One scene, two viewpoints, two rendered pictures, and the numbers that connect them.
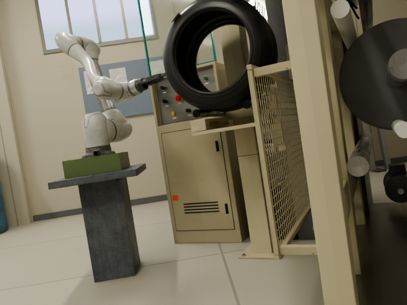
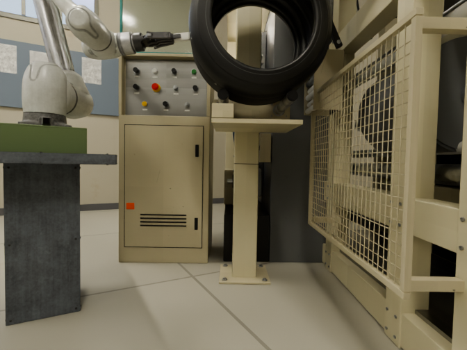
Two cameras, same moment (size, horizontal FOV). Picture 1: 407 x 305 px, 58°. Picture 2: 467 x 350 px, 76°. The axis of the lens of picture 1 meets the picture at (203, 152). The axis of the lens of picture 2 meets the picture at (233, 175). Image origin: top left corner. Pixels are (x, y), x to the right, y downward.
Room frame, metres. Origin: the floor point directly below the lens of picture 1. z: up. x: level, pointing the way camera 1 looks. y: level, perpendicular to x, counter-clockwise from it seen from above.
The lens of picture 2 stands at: (0.83, 0.50, 0.63)
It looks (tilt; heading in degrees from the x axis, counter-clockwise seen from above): 3 degrees down; 334
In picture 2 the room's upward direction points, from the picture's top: 1 degrees clockwise
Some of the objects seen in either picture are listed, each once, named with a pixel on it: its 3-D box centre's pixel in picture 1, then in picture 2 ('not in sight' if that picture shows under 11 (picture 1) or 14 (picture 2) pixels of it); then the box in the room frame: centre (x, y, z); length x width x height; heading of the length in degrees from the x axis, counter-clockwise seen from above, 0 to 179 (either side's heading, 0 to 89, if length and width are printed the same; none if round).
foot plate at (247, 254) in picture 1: (264, 249); (243, 272); (2.28, -0.29, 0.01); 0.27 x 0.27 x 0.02; 64
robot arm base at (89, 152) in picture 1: (98, 151); (45, 121); (2.29, 0.65, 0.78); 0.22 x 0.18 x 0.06; 8
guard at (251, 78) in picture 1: (289, 150); (342, 158); (1.69, -0.40, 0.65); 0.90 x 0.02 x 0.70; 154
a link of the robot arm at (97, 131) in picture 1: (96, 129); (46, 89); (2.32, 0.65, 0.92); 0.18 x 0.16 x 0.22; 153
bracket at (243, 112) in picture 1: (243, 109); (251, 110); (2.20, -0.27, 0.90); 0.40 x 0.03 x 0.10; 64
